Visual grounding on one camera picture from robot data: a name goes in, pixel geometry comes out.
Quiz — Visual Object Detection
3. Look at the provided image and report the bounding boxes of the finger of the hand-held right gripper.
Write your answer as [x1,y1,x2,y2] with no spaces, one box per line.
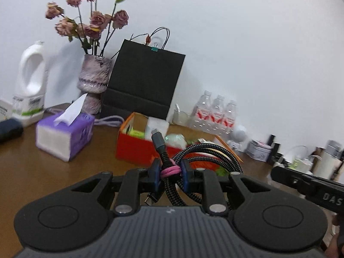
[271,165,307,194]

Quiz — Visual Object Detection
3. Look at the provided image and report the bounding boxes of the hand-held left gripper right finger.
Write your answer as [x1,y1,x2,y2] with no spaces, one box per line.
[181,160,272,217]

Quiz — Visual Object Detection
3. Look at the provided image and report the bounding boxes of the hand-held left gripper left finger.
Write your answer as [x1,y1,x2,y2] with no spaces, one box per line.
[70,158,163,217]

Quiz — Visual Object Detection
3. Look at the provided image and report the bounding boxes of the braided black cable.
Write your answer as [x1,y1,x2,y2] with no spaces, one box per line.
[145,128,244,207]

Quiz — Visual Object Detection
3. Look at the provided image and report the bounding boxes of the orange cardboard box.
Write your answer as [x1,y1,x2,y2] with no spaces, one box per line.
[115,112,244,172]

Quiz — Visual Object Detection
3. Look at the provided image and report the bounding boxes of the white container grey lid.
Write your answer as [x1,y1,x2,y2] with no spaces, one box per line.
[313,140,344,180]

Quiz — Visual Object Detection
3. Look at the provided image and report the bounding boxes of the person's right hand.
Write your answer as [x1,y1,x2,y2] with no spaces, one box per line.
[325,212,344,258]

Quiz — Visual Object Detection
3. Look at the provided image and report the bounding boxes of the black cosmetic bottle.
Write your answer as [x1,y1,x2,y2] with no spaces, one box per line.
[271,142,283,162]

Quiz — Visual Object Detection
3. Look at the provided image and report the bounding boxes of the pale green packet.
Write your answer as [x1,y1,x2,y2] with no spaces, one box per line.
[164,134,187,149]

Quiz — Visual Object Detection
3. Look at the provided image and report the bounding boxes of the small printed tin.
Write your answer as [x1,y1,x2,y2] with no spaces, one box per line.
[246,140,272,162]

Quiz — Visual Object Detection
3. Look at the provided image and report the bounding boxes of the white tissue packet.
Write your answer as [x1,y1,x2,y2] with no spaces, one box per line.
[144,117,170,141]

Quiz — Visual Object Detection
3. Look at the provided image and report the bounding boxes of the clear plastic cup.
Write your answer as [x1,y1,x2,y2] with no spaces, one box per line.
[173,103,191,126]

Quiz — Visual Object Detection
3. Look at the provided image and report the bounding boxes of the white round device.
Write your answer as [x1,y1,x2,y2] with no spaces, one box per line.
[228,129,247,151]

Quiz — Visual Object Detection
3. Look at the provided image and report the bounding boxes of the clear water bottle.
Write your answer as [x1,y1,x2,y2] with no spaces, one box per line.
[211,95,226,132]
[223,100,238,135]
[192,91,213,129]

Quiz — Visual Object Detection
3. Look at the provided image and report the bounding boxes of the purple tissue box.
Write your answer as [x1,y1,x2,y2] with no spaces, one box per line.
[36,113,96,162]

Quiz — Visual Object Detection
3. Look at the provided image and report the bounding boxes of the black paper bag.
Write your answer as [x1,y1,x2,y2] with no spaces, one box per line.
[100,27,186,121]

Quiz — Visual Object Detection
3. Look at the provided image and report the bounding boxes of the white tissue sheet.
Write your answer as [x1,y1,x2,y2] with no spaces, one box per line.
[53,94,88,127]

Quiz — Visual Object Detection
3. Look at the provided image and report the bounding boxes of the furry mauve vase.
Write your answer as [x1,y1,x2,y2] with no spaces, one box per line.
[77,54,113,115]

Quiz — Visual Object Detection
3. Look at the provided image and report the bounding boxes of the white detergent jug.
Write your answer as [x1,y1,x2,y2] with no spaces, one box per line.
[12,41,49,127]

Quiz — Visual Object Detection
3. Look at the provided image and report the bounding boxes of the dark blue case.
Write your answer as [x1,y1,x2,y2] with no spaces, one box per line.
[0,118,24,143]

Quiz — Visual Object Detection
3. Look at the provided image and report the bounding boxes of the white ribbed appliance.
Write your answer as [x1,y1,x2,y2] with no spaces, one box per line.
[0,98,14,121]

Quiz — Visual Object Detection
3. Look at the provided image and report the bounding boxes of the dried pink roses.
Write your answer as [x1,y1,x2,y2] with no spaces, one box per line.
[45,0,137,60]

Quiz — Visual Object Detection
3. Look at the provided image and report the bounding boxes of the lavender cable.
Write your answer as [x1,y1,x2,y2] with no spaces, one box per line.
[44,107,125,127]

